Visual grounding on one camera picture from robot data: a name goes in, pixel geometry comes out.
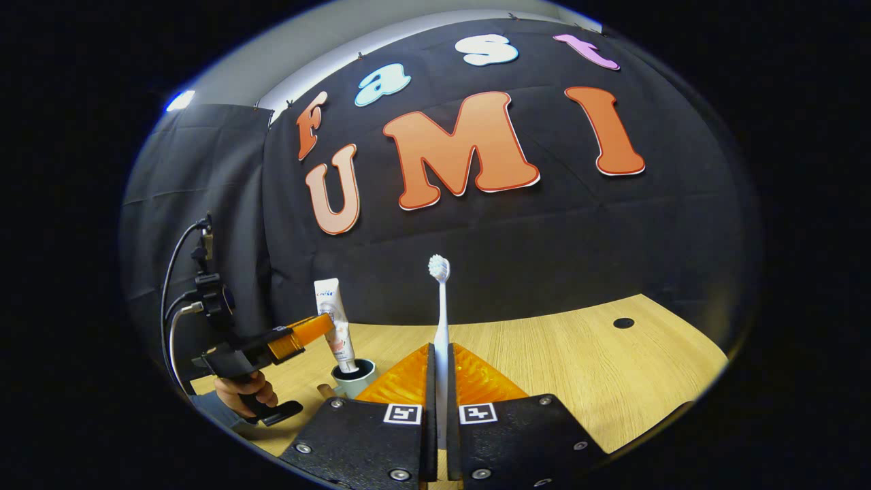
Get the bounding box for white toothpaste tube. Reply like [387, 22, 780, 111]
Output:
[314, 278, 360, 375]

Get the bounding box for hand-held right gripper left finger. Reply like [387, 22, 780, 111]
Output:
[279, 342, 438, 490]

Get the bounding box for grey cable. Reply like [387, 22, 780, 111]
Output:
[168, 303, 205, 395]

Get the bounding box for light blue cup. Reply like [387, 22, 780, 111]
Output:
[318, 359, 377, 400]

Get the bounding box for black backdrop cloth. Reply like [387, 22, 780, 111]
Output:
[121, 19, 759, 382]

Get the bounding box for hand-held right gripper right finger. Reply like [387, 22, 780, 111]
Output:
[446, 342, 610, 490]

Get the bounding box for white toothbrush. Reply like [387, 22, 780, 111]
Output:
[427, 255, 451, 450]

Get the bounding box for black cable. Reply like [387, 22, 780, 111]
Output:
[161, 216, 208, 389]

